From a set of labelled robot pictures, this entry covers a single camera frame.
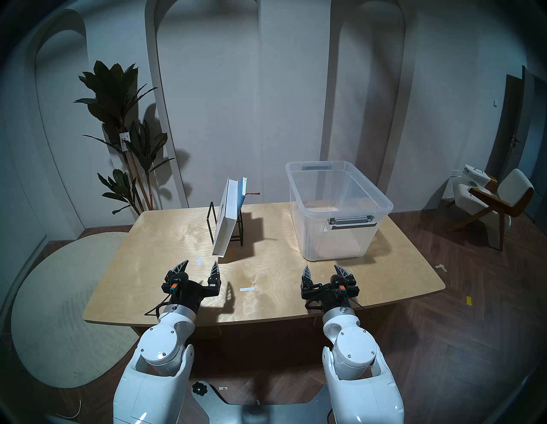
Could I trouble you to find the clear plastic storage box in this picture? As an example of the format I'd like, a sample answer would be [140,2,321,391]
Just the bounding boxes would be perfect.
[285,161,394,262]

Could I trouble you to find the large white hardcover book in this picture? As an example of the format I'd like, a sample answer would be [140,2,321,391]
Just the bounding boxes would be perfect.
[212,177,247,258]

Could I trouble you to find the black wire book stand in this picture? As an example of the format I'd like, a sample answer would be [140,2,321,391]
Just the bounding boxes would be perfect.
[206,202,244,247]

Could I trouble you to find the white item on armchair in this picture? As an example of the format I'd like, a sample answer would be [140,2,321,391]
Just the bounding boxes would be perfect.
[462,165,491,188]

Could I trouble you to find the dark door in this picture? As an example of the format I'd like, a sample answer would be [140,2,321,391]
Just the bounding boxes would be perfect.
[486,65,547,235]

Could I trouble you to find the tall green potted plant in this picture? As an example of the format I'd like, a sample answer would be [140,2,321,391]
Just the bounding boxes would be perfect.
[74,60,176,215]

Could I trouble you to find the round beige rug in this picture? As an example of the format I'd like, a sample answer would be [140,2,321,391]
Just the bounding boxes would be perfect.
[11,232,141,389]

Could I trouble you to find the thin white floor cord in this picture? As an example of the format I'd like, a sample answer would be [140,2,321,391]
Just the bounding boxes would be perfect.
[56,399,82,419]

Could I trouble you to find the white wooden armchair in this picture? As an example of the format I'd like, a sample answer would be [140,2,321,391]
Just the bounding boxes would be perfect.
[447,168,535,251]

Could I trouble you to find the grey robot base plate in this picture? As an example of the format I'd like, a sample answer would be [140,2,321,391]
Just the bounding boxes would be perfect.
[191,383,333,424]

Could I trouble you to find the blue notebook with ribbon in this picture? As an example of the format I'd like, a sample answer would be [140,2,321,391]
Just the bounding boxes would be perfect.
[237,177,260,206]

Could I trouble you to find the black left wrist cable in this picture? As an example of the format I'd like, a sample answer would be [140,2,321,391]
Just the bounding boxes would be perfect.
[144,298,172,317]

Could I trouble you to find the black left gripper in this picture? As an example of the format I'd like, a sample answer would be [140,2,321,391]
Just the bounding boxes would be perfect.
[162,259,222,312]

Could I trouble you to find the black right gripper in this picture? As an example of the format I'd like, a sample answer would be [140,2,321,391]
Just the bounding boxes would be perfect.
[300,264,359,315]

